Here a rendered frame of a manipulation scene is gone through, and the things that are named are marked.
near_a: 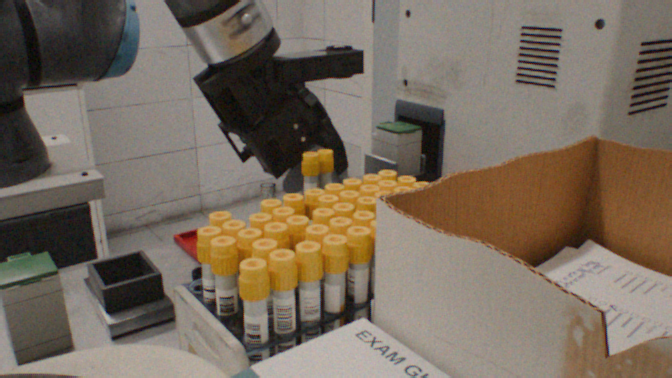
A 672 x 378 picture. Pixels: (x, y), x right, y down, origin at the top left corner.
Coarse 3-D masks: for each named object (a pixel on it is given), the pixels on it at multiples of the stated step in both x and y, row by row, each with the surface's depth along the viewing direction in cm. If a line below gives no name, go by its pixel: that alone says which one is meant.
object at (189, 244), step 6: (198, 228) 62; (180, 234) 61; (186, 234) 62; (192, 234) 62; (174, 240) 61; (180, 240) 60; (186, 240) 61; (192, 240) 61; (180, 246) 60; (186, 246) 58; (192, 246) 60; (192, 252) 57
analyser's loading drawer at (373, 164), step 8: (368, 160) 68; (376, 160) 67; (384, 160) 66; (424, 160) 67; (432, 160) 76; (368, 168) 68; (376, 168) 67; (384, 168) 66; (392, 168) 65; (424, 168) 67; (432, 168) 73; (360, 176) 70; (416, 176) 67; (424, 176) 68; (432, 176) 70
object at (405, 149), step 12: (384, 132) 65; (420, 132) 66; (372, 144) 68; (384, 144) 66; (396, 144) 64; (408, 144) 65; (420, 144) 66; (384, 156) 66; (396, 156) 65; (408, 156) 66; (408, 168) 66
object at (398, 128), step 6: (378, 126) 66; (384, 126) 66; (390, 126) 66; (396, 126) 66; (402, 126) 66; (408, 126) 66; (414, 126) 66; (420, 126) 66; (390, 132) 65; (396, 132) 64; (402, 132) 64; (408, 132) 65; (414, 132) 65
